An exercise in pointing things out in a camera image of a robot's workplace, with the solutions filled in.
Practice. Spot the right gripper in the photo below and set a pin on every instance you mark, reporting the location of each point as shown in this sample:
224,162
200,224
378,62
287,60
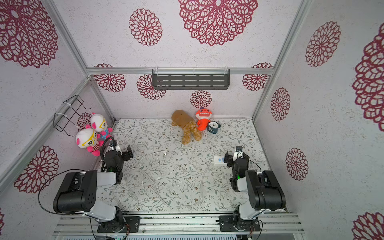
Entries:
229,157

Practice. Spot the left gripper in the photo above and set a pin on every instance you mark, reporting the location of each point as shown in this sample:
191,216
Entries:
130,153

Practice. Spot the white power strip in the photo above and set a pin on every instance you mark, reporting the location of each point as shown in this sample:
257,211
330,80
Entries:
219,161

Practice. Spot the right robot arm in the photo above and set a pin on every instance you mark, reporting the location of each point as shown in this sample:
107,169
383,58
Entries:
264,193

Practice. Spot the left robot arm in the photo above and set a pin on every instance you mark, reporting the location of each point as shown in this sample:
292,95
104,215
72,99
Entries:
78,193

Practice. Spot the teal alarm clock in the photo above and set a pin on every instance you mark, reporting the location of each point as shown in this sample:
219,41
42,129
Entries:
213,127

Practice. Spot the upper pink white plush doll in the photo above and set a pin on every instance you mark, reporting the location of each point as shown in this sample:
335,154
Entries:
99,124

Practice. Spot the pink white plush doll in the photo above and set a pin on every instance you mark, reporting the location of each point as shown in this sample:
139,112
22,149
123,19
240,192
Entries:
88,139
99,124

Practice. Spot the lower pink white plush doll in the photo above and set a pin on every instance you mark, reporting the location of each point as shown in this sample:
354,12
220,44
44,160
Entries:
88,139

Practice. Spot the red shark plush toy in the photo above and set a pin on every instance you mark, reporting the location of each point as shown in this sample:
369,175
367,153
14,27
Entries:
203,116

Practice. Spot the brown plush toy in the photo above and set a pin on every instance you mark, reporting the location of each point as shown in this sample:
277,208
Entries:
189,126

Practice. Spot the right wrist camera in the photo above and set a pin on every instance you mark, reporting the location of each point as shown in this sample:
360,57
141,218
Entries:
238,153

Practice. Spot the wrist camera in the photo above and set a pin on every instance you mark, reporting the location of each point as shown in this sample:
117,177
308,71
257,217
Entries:
114,146
238,153

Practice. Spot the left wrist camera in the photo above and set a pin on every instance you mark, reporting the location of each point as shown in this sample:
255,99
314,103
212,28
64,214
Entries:
114,146

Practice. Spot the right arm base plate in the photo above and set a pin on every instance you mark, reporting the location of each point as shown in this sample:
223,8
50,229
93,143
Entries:
234,224

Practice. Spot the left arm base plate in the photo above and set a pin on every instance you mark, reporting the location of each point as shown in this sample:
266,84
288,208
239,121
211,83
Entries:
120,225

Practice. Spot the black wire basket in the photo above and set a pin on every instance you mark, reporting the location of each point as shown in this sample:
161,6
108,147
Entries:
75,117

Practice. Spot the grey wall shelf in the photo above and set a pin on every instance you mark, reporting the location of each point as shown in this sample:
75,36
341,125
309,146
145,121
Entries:
190,80

